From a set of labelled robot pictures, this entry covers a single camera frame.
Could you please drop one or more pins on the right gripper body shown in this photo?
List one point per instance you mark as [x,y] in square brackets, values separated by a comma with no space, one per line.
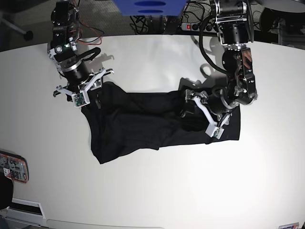
[94,81]

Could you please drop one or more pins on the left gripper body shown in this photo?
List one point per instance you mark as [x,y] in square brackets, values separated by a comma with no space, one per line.
[215,103]

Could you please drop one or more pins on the black T-shirt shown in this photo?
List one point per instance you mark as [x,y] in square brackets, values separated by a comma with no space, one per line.
[128,122]

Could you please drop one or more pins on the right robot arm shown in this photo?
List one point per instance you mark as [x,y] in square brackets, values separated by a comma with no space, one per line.
[62,50]

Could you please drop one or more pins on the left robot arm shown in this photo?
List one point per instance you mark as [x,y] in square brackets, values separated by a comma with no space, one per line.
[234,25]

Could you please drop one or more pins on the blue plastic bin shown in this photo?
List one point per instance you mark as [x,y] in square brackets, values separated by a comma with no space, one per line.
[150,7]

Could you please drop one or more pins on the office chair base leg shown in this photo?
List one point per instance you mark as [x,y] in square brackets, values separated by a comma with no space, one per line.
[27,35]

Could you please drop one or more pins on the white power strip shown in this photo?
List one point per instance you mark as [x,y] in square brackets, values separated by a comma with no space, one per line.
[194,28]

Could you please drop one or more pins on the black power adapter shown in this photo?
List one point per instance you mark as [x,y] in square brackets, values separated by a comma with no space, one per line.
[171,25]

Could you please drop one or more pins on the orange clear electronics case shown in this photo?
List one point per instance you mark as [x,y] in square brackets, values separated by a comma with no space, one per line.
[14,167]

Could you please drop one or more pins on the black chair seat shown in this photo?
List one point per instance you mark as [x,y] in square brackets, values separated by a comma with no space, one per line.
[6,191]

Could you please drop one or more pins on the white flat box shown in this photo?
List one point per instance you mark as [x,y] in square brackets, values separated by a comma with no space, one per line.
[25,211]

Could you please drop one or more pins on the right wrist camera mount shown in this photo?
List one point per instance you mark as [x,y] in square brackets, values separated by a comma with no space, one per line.
[81,99]

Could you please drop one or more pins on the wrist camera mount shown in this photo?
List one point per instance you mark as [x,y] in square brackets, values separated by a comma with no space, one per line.
[81,99]
[214,129]

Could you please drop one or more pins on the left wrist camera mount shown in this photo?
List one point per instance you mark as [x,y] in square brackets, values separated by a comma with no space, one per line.
[214,129]

